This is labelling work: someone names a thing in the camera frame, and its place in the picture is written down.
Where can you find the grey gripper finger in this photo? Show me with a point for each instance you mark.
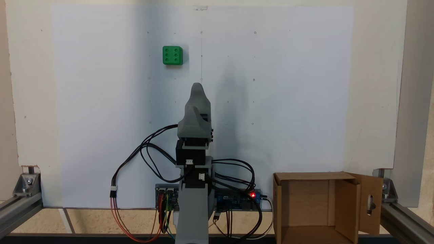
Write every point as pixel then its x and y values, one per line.
pixel 199 96
pixel 192 112

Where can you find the green dice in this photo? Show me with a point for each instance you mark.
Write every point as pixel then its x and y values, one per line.
pixel 172 55

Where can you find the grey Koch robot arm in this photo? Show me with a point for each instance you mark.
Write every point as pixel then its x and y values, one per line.
pixel 191 217

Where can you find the blue circuit board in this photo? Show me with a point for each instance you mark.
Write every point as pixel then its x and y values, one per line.
pixel 239 200

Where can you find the clear tape strip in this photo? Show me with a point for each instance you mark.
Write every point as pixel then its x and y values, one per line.
pixel 200 7

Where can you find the white paper sheet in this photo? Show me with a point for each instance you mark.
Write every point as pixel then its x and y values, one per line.
pixel 101 101

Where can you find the brown cardboard box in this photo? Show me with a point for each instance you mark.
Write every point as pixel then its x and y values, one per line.
pixel 315 203

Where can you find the metal corner bracket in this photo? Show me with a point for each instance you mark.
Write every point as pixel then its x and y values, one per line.
pixel 26 184
pixel 389 191

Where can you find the aluminium frame rail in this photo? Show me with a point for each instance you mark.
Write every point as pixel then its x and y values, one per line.
pixel 407 223
pixel 17 210

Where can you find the aluminium frame post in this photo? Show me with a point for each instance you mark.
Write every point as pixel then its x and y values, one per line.
pixel 412 101

